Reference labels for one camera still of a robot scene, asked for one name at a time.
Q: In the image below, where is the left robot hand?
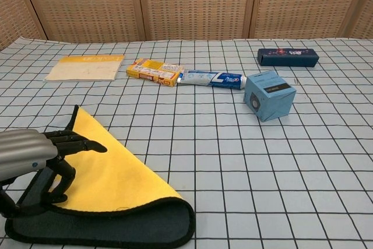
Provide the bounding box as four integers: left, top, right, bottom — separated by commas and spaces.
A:
0, 128, 108, 219

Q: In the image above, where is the yellow black cloth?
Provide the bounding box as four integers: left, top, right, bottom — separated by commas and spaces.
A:
4, 104, 196, 249

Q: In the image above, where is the yellow and cream notebook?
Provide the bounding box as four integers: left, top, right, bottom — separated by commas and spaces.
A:
43, 55, 125, 83

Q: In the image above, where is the yellow cardboard box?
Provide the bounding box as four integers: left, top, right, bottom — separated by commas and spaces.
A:
125, 58, 184, 87

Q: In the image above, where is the blue and white toothpaste tube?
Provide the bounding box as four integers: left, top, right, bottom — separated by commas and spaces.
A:
177, 69, 248, 91

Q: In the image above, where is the woven wooden folding screen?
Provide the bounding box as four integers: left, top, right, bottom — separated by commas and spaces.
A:
0, 0, 373, 52

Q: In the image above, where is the checked light blue tablecloth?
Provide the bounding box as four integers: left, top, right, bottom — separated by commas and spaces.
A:
0, 37, 373, 249

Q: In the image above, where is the light blue cube box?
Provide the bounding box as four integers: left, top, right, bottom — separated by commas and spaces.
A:
243, 71, 297, 123

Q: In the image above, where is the dark blue long box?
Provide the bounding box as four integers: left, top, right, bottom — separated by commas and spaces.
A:
257, 47, 319, 68

